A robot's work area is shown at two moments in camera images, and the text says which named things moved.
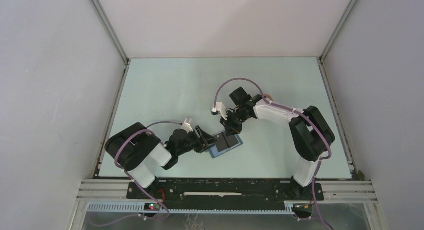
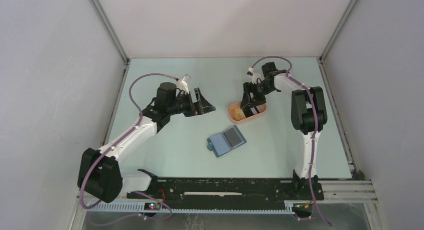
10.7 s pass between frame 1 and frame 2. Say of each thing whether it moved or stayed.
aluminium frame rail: stayed
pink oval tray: moved
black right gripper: moved
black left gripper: moved
